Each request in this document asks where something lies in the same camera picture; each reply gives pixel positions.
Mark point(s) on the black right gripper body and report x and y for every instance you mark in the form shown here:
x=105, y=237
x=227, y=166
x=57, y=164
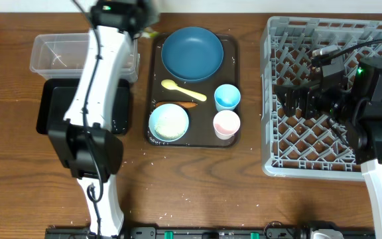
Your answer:
x=297, y=100

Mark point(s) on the light blue cup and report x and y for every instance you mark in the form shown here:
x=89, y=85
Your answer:
x=227, y=97

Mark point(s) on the pink cup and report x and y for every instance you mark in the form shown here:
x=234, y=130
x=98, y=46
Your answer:
x=226, y=123

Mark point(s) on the orange carrot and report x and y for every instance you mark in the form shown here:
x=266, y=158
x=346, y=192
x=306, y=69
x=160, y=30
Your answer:
x=186, y=105

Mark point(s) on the dark blue plate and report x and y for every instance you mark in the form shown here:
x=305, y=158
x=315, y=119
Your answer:
x=192, y=54

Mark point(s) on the yellow plastic spoon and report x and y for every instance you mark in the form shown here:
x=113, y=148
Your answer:
x=172, y=85

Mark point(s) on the white rice pile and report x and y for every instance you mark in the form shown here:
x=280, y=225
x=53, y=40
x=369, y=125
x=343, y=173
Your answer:
x=170, y=127

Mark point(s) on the light blue bowl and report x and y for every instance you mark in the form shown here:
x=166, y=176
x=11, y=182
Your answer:
x=166, y=109

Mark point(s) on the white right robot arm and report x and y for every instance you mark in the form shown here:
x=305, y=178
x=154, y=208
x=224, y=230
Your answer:
x=359, y=110

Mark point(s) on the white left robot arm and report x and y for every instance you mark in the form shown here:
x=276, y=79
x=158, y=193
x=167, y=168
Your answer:
x=84, y=141

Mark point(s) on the grey dishwasher rack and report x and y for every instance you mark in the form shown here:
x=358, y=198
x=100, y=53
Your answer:
x=298, y=147

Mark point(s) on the black waste tray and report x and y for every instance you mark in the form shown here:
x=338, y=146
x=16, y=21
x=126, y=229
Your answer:
x=58, y=93

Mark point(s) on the brown serving tray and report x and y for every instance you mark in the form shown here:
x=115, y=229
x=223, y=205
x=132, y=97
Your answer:
x=200, y=132

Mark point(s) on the clear plastic bin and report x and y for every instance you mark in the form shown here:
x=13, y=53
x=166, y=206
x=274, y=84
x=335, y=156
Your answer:
x=65, y=56

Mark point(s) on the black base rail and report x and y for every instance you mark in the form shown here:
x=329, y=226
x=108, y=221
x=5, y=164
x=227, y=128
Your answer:
x=273, y=230

